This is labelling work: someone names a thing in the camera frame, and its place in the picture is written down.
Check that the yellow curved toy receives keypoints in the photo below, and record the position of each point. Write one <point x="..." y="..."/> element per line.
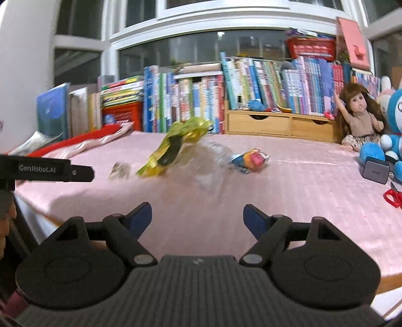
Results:
<point x="284" y="109"/>

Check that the row of large hardcover books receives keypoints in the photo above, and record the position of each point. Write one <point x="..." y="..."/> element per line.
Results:
<point x="56" y="110"/>

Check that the clear plastic bag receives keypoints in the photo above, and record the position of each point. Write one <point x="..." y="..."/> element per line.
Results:
<point x="216" y="157"/>

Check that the red plastic crate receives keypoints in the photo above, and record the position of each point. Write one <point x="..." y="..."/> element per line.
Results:
<point x="124" y="115"/>

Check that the flat stack of books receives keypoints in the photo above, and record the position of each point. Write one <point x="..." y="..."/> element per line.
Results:
<point x="122" y="91"/>

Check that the blue cat plush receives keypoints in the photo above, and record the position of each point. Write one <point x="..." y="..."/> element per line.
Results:
<point x="394" y="138"/>

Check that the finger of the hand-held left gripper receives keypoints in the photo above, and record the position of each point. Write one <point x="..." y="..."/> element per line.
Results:
<point x="47" y="171"/>

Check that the white window frame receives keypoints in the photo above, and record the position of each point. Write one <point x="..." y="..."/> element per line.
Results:
<point x="138" y="34"/>

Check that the row of small books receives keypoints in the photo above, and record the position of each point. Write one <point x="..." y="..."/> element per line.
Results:
<point x="364" y="81"/>

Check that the brown-haired doll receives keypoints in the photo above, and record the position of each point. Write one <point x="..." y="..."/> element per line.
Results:
<point x="359" y="121"/>

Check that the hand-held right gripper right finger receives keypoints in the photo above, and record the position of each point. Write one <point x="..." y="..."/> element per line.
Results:
<point x="255" y="218"/>

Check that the colourful snack wrapper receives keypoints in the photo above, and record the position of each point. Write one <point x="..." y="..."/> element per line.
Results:
<point x="251" y="159"/>

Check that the brown cardboard piece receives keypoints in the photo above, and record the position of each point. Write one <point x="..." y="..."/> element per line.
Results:
<point x="397" y="76"/>

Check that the pink house-shaped box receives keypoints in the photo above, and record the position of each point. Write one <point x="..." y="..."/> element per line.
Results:
<point x="353" y="42"/>

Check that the red plastic basket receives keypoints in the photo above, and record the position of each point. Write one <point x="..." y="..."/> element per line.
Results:
<point x="311" y="48"/>

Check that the red and white cloth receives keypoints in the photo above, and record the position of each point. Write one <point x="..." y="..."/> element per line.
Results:
<point x="94" y="141"/>

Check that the white rabbit plush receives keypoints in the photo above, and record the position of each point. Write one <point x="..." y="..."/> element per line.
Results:
<point x="384" y="96"/>

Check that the yellow green foil snack bag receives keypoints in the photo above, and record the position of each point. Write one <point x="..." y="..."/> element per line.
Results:
<point x="191" y="129"/>

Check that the row of thin colourful books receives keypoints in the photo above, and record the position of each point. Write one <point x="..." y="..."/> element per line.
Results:
<point x="282" y="81"/>

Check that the row of tall picture books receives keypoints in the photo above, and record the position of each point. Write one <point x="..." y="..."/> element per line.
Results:
<point x="185" y="103"/>

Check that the crumpled grey foil wrapper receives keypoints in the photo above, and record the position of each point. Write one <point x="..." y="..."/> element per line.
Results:
<point x="120" y="171"/>

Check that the person's left hand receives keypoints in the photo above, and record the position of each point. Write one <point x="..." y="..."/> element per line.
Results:
<point x="3" y="235"/>

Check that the silver foil bag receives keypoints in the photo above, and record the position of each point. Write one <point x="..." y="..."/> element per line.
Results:
<point x="34" y="142"/>

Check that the wooden drawer organizer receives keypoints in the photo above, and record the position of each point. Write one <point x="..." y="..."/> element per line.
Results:
<point x="282" y="125"/>

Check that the red fabric cover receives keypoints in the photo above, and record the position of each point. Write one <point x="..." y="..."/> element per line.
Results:
<point x="67" y="140"/>

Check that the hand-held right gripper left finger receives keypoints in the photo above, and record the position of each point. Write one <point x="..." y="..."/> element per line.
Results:
<point x="141" y="217"/>

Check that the grey power bank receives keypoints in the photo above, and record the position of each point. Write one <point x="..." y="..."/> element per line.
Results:
<point x="375" y="172"/>

